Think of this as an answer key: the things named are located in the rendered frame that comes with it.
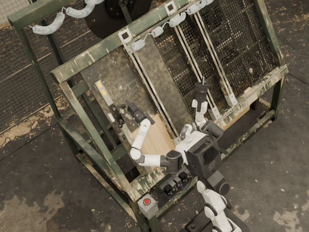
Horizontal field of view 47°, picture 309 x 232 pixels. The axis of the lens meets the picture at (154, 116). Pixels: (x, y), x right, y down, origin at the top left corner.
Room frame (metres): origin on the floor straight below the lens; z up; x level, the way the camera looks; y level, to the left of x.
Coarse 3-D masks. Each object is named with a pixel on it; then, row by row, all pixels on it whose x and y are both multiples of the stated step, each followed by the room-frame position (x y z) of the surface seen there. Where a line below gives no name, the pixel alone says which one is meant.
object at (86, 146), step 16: (224, 96) 2.52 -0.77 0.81; (272, 96) 2.75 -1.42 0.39; (272, 112) 2.68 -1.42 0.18; (64, 128) 2.54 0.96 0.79; (112, 128) 2.98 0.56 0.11; (256, 128) 2.49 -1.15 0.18; (80, 144) 2.28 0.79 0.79; (240, 144) 2.33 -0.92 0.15; (80, 160) 2.53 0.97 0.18; (96, 160) 2.05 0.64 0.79; (224, 160) 2.18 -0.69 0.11; (96, 176) 2.27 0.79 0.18; (112, 176) 1.83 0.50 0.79; (128, 176) 1.81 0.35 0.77; (112, 192) 2.02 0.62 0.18; (128, 208) 1.80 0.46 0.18; (160, 208) 1.73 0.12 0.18; (144, 224) 1.55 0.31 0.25
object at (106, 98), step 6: (96, 84) 2.11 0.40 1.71; (102, 84) 2.12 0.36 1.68; (102, 96) 2.07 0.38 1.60; (108, 96) 2.07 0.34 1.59; (108, 102) 2.04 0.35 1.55; (126, 126) 1.94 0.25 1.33; (126, 132) 1.91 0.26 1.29; (132, 138) 1.88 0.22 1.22; (144, 168) 1.74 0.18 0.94; (150, 168) 1.74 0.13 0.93
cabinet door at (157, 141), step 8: (160, 120) 2.05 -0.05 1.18; (152, 128) 1.99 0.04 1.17; (160, 128) 2.01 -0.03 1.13; (136, 136) 1.92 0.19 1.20; (152, 136) 1.95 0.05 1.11; (160, 136) 1.96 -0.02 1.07; (168, 136) 1.98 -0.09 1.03; (144, 144) 1.89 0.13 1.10; (152, 144) 1.90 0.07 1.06; (160, 144) 1.92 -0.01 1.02; (168, 144) 1.93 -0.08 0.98; (144, 152) 1.84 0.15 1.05; (152, 152) 1.85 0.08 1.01; (160, 152) 1.87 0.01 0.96; (152, 168) 1.76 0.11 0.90
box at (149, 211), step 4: (144, 196) 1.48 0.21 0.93; (148, 196) 1.48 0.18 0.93; (140, 200) 1.45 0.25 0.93; (152, 200) 1.43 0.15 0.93; (140, 204) 1.42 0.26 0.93; (152, 204) 1.39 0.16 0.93; (156, 204) 1.40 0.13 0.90; (140, 208) 1.42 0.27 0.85; (144, 208) 1.38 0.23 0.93; (148, 208) 1.37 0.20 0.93; (152, 208) 1.38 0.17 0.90; (156, 208) 1.40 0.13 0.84; (144, 212) 1.38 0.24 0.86; (148, 212) 1.35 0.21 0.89; (152, 212) 1.37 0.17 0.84; (156, 212) 1.39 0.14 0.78; (148, 216) 1.35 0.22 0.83; (152, 216) 1.37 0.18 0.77
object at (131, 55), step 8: (120, 32) 2.36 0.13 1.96; (128, 32) 2.38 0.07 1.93; (128, 40) 2.34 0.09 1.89; (128, 48) 2.30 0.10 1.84; (128, 56) 2.32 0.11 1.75; (136, 56) 2.31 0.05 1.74; (136, 64) 2.27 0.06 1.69; (136, 72) 2.26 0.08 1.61; (144, 72) 2.24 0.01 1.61; (144, 80) 2.20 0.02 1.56; (144, 88) 2.20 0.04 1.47; (152, 88) 2.17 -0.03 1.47; (152, 96) 2.13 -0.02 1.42; (152, 104) 2.14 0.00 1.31; (160, 104) 2.10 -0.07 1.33; (160, 112) 2.06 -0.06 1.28; (168, 120) 2.03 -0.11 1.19; (168, 128) 1.98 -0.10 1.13; (176, 136) 1.96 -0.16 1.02; (176, 144) 1.91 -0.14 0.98
